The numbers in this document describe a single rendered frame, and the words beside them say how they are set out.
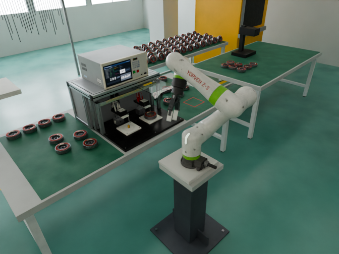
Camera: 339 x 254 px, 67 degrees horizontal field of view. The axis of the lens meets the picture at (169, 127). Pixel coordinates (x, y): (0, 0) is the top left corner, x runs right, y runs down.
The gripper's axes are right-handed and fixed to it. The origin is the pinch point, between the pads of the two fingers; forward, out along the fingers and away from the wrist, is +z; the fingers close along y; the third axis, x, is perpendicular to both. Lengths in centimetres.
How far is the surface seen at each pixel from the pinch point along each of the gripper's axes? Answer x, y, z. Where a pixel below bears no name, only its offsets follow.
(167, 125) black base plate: 15, 49, 11
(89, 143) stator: 65, 12, 34
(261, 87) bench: -56, 147, -43
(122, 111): 51, 32, 6
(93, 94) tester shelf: 67, 11, -3
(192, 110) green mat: 3, 81, -4
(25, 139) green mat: 120, 8, 44
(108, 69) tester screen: 61, 18, -25
